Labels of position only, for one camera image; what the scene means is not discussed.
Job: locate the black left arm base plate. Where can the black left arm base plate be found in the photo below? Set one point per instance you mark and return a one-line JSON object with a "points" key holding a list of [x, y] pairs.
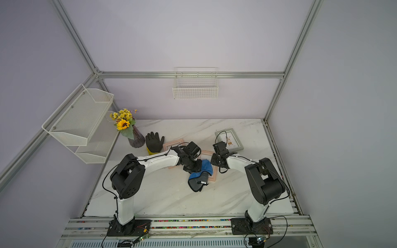
{"points": [[134, 228]]}

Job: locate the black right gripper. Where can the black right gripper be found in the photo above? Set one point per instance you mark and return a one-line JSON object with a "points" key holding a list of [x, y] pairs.
{"points": [[213, 161]]}

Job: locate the dark glass vase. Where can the dark glass vase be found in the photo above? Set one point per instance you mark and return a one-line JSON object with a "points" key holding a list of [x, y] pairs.
{"points": [[136, 139]]}

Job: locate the white wire wall basket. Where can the white wire wall basket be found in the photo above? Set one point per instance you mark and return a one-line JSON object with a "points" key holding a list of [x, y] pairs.
{"points": [[195, 83]]}

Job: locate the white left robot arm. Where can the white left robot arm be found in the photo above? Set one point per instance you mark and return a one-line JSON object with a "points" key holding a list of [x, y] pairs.
{"points": [[127, 177]]}

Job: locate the aluminium enclosure frame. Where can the aluminium enclosure frame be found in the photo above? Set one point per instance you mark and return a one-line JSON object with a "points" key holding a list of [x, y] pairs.
{"points": [[97, 76]]}

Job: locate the aluminium front rail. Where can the aluminium front rail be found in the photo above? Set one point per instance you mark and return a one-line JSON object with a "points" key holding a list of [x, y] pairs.
{"points": [[193, 232]]}

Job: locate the blue microfibre cloth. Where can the blue microfibre cloth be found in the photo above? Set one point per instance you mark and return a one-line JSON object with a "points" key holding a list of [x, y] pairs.
{"points": [[198, 180]]}

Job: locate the green picture frame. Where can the green picture frame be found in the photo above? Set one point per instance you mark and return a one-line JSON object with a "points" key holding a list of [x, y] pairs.
{"points": [[229, 136]]}

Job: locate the black yellow work glove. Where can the black yellow work glove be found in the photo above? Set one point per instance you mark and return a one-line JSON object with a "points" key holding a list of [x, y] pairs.
{"points": [[154, 143]]}

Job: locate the sunflower bouquet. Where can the sunflower bouquet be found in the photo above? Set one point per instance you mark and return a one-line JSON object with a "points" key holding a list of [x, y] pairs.
{"points": [[124, 122]]}

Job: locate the white mesh wall shelf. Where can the white mesh wall shelf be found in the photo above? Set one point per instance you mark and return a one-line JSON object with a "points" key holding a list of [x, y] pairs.
{"points": [[82, 124]]}

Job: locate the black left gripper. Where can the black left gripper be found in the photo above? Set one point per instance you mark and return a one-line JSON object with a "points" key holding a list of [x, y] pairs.
{"points": [[198, 168]]}

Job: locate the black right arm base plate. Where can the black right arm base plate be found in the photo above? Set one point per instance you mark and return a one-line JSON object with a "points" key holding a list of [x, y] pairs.
{"points": [[246, 226]]}

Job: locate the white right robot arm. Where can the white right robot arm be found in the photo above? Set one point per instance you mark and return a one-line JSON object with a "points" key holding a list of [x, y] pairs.
{"points": [[264, 181]]}

